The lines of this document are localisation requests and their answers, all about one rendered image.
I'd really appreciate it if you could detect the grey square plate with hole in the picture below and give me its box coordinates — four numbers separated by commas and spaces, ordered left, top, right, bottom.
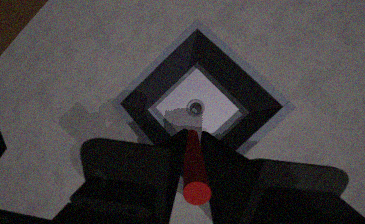
156, 68, 239, 145

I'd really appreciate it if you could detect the dark grey open square box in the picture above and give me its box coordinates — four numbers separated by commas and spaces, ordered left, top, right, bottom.
111, 19, 296, 156

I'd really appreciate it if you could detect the red peg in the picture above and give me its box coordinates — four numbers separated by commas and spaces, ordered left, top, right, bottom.
183, 130, 212, 205

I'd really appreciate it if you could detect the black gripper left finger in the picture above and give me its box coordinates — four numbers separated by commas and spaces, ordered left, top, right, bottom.
80, 129, 188, 224

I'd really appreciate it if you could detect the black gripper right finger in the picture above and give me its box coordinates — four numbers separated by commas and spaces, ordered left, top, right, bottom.
200, 131, 349, 224

